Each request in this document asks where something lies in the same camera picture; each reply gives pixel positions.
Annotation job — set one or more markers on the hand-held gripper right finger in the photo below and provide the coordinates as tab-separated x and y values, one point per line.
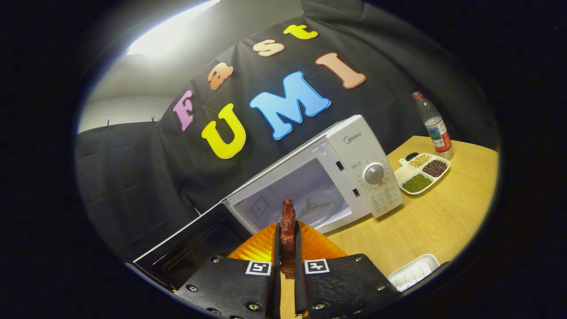
299	288

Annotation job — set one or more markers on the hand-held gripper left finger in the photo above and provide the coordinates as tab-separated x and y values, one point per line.
277	288

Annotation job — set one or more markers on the reddish brown meat piece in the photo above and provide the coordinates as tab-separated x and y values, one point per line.
287	230

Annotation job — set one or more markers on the white toaster oven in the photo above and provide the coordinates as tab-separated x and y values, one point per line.
354	150

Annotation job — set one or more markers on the glass turntable plate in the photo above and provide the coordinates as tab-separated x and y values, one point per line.
328	212

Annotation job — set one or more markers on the small white ribbed tray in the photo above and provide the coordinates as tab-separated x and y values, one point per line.
412	272

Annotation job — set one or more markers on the white divided bean dish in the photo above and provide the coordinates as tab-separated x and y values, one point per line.
402	172

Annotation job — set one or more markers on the pile of green beans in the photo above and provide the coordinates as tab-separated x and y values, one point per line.
416	183

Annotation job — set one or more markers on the pile of yellow soybeans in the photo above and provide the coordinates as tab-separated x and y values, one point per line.
420	161

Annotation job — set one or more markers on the pile of dark red beans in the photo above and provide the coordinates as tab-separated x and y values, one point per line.
435	168

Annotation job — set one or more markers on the black backdrop cloth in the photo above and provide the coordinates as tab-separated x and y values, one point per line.
133	177

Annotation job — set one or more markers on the clear plastic water bottle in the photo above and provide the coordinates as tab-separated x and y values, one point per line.
436	130

